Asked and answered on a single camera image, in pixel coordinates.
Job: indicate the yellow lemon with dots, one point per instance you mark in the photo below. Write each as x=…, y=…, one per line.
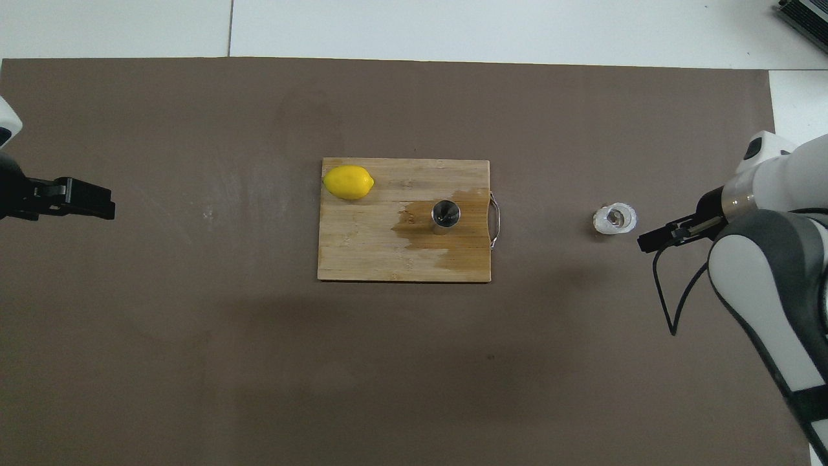
x=348, y=182

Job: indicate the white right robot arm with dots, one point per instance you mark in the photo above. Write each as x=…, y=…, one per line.
x=789, y=175

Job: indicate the brown paper table mat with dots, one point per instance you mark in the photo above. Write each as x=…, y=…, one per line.
x=414, y=362

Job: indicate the grey ribbed metal device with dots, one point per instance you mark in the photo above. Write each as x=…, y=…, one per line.
x=808, y=16

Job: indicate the clear faceted glass cup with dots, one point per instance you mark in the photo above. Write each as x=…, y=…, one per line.
x=605, y=224

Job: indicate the steel double jigger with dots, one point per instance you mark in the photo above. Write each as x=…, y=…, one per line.
x=445, y=213

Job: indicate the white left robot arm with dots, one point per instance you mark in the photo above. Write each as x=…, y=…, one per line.
x=8, y=120

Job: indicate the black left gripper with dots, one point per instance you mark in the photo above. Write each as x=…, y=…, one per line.
x=16, y=197

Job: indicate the wooden cutting board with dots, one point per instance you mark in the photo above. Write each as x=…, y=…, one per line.
x=362, y=252

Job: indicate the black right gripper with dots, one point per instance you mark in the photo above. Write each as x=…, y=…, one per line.
x=713, y=207

